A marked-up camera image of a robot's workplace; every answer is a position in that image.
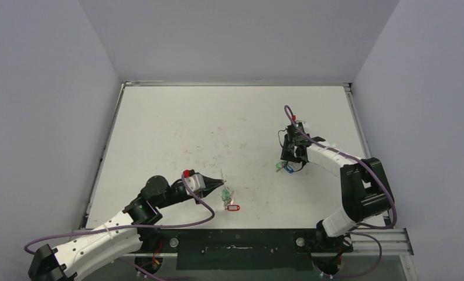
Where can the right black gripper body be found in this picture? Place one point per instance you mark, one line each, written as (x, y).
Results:
(290, 154)

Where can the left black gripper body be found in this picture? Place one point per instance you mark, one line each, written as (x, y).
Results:
(177, 194)

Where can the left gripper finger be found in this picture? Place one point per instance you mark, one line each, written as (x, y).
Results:
(210, 187)
(208, 181)

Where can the key with green tag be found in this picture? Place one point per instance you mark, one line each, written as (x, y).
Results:
(280, 166)
(226, 196)

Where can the key with red tag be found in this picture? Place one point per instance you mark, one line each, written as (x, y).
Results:
(232, 207)

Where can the key with blue tag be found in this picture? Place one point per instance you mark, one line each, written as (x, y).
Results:
(288, 168)

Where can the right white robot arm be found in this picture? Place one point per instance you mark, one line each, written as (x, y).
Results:
(365, 190)

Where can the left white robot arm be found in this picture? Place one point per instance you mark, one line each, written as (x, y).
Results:
(89, 251)

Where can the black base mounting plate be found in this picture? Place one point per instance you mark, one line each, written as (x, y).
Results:
(246, 249)

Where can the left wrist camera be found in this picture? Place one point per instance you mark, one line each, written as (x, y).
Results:
(193, 181)

